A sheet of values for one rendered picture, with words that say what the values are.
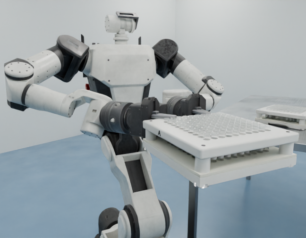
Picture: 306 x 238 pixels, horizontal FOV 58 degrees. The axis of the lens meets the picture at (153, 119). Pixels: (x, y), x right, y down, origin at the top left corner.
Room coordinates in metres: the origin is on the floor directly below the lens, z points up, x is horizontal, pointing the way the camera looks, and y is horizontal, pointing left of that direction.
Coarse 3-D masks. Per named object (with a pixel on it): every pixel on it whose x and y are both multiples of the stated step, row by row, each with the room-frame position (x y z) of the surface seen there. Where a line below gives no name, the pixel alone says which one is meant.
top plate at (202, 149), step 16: (160, 128) 0.58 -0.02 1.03; (176, 128) 0.57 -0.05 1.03; (272, 128) 0.58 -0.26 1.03; (176, 144) 0.51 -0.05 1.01; (192, 144) 0.46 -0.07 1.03; (208, 144) 0.46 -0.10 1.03; (224, 144) 0.46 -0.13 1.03; (240, 144) 0.47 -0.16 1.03; (256, 144) 0.49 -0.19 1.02; (272, 144) 0.51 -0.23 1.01
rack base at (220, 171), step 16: (144, 144) 0.65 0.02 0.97; (160, 144) 0.61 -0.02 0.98; (176, 160) 0.51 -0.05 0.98; (192, 160) 0.51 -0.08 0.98; (224, 160) 0.51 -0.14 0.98; (240, 160) 0.51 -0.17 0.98; (256, 160) 0.51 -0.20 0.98; (272, 160) 0.51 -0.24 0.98; (288, 160) 0.53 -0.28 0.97; (192, 176) 0.46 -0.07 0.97; (208, 176) 0.45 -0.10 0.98; (224, 176) 0.46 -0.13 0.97; (240, 176) 0.48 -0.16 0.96
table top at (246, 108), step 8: (248, 96) 2.50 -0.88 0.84; (256, 96) 2.50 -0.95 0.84; (264, 96) 2.50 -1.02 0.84; (272, 96) 2.50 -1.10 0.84; (232, 104) 2.05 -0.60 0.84; (240, 104) 2.05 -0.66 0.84; (248, 104) 2.05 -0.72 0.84; (256, 104) 2.05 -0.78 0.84; (264, 104) 2.05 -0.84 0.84; (272, 104) 2.05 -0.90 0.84; (288, 104) 2.05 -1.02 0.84; (296, 104) 2.05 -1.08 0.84; (304, 104) 2.05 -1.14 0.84; (216, 112) 1.73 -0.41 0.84; (224, 112) 1.73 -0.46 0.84; (232, 112) 1.73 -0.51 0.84; (240, 112) 1.73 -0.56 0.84; (248, 112) 1.73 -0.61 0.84; (288, 128) 1.32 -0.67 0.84; (304, 136) 1.17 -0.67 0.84; (296, 144) 1.08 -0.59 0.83; (304, 144) 1.06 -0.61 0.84; (304, 152) 1.06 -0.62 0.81
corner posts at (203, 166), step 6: (150, 132) 0.64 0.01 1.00; (150, 138) 0.64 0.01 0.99; (282, 144) 0.54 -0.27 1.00; (288, 144) 0.54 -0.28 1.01; (282, 150) 0.54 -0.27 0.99; (288, 150) 0.54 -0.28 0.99; (198, 162) 0.45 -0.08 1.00; (204, 162) 0.44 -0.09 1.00; (210, 162) 0.45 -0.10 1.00; (198, 168) 0.45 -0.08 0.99; (204, 168) 0.44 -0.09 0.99
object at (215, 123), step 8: (176, 120) 0.62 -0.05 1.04; (184, 120) 0.62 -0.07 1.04; (192, 120) 0.61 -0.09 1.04; (200, 120) 0.61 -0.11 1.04; (208, 120) 0.61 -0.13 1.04; (216, 120) 0.62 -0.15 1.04; (224, 120) 0.63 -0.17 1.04; (232, 120) 0.62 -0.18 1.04; (240, 120) 0.61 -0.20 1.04; (200, 128) 0.54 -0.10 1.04; (208, 128) 0.54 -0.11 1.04; (216, 128) 0.54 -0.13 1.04; (224, 128) 0.54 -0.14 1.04; (232, 128) 0.54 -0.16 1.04
